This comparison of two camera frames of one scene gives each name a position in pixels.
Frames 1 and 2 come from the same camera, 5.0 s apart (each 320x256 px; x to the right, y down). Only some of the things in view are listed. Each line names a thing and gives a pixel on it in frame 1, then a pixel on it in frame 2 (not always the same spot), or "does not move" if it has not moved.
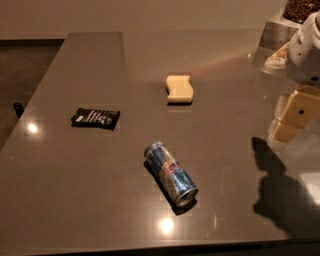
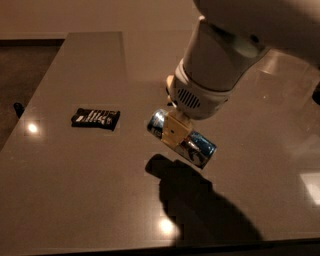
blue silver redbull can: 174,177 -> 194,146
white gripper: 304,57 -> 196,100
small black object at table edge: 18,109 does not move
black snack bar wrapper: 95,117 does not move
